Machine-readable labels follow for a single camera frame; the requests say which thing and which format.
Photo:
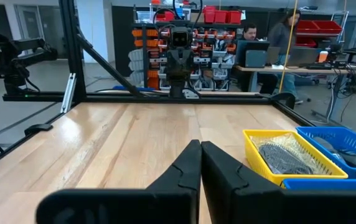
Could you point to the yellow plastic basket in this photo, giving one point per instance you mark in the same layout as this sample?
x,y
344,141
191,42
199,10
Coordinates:
x,y
252,155

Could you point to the orange cup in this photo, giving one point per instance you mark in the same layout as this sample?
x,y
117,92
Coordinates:
x,y
323,56

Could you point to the black comb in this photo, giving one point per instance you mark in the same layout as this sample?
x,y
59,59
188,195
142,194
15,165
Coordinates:
x,y
283,158

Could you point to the grey open laptop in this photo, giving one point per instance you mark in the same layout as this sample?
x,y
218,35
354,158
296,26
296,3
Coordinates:
x,y
304,56

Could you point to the grey toiletry tube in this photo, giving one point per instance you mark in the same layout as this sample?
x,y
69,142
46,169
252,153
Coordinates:
x,y
324,143

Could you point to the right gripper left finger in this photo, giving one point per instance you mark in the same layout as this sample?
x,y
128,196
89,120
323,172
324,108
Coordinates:
x,y
178,174

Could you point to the clear plastic box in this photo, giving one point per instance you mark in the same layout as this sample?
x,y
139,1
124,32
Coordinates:
x,y
143,17

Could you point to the wooden office desk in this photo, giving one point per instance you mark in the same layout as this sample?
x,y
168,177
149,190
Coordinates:
x,y
346,71

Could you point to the red storage bin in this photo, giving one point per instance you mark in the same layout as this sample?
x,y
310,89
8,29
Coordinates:
x,y
329,27
234,17
307,27
209,15
305,41
221,17

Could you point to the blue plastic basket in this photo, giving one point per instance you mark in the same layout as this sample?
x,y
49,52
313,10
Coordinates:
x,y
321,184
346,138

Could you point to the parts shelf with bins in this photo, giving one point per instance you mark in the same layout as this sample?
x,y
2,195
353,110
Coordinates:
x,y
153,56

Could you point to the silver aluminium bar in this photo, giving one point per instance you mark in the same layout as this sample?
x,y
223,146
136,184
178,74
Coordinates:
x,y
68,93

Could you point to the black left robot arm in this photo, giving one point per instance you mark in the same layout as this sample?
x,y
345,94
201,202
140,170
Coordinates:
x,y
177,88

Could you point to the person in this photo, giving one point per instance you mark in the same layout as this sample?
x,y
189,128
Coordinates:
x,y
250,32
282,34

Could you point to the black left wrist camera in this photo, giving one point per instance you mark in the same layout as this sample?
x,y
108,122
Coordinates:
x,y
180,38

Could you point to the blue flat object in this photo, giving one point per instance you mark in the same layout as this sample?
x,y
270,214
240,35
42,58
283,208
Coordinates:
x,y
134,88

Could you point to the dark monitor back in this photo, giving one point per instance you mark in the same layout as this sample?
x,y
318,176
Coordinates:
x,y
252,46

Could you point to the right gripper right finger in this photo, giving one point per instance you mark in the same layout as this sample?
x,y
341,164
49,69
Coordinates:
x,y
224,186

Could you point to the black neighbouring station robot arm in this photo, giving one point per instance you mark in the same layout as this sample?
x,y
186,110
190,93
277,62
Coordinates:
x,y
0,53

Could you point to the black table frame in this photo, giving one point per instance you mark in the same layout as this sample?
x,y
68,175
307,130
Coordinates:
x,y
72,46

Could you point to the black table edge clamp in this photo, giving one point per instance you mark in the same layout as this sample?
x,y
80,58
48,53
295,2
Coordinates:
x,y
38,128
285,97

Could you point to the white step ladder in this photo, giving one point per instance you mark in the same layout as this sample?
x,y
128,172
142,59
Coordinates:
x,y
341,18

